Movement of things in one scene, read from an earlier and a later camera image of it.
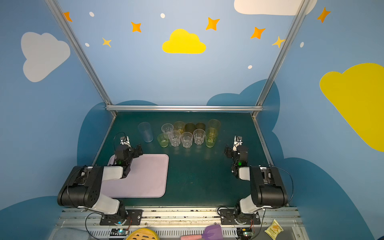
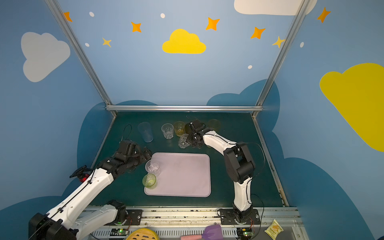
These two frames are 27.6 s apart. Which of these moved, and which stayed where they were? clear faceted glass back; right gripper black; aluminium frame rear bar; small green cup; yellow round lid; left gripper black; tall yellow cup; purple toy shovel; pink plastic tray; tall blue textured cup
Moved: right gripper black; small green cup; pink plastic tray
Stayed: tall blue textured cup; purple toy shovel; clear faceted glass back; aluminium frame rear bar; yellow round lid; tall yellow cup; left gripper black
